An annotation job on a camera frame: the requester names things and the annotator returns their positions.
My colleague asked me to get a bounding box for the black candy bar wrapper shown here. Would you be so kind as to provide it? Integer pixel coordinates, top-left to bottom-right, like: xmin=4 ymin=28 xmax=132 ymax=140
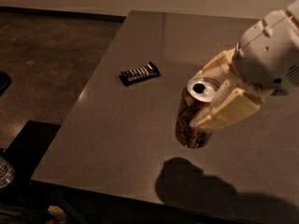
xmin=119 ymin=62 xmax=161 ymax=87

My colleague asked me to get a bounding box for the clear plastic object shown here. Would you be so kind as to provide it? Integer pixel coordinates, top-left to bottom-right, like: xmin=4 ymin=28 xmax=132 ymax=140
xmin=0 ymin=156 xmax=15 ymax=189

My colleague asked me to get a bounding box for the black round object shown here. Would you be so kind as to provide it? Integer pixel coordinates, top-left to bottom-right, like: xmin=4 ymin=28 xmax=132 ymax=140
xmin=0 ymin=72 xmax=11 ymax=96

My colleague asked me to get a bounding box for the orange patterned drink can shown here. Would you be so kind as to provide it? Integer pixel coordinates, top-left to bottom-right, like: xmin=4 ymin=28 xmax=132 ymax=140
xmin=175 ymin=77 xmax=220 ymax=148

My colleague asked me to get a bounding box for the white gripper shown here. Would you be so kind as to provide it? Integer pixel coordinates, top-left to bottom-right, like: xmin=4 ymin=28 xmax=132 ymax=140
xmin=190 ymin=0 xmax=299 ymax=133

